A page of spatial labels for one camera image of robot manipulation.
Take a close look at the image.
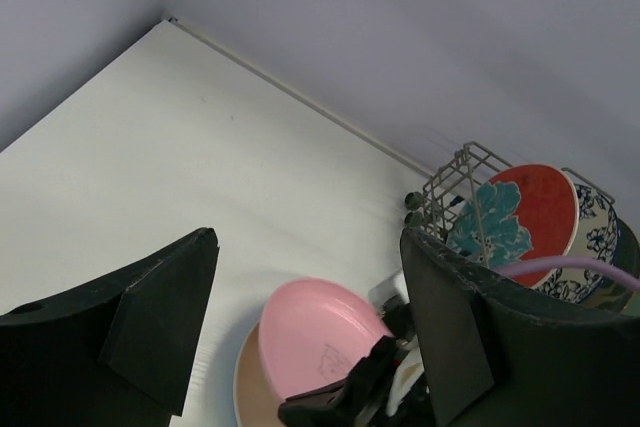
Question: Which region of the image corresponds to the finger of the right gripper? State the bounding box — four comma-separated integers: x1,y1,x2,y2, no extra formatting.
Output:
277,336,399,426

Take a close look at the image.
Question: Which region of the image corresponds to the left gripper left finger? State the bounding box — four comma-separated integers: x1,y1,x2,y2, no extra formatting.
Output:
1,228,219,426

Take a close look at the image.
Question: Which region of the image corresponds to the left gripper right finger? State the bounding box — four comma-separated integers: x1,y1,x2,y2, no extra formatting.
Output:
400,229,639,426

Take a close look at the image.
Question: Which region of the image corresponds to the pink plate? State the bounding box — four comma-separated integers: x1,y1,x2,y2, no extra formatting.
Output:
258,278,391,400

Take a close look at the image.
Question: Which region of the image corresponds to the cream white plate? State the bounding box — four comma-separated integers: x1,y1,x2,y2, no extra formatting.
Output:
233,324,284,427

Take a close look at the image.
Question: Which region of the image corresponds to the white plate red teal pattern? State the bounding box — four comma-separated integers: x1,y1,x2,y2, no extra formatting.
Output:
446,164,579,269

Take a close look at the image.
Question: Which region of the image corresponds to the dark olive plate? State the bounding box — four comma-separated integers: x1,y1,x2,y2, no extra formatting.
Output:
583,219,639,313

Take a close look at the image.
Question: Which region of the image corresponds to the teal patterned plate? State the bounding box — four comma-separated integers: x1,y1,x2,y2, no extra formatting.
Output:
535,184,619,304

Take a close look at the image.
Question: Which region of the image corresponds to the grey wire dish rack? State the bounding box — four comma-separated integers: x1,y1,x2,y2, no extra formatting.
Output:
405,142,614,245

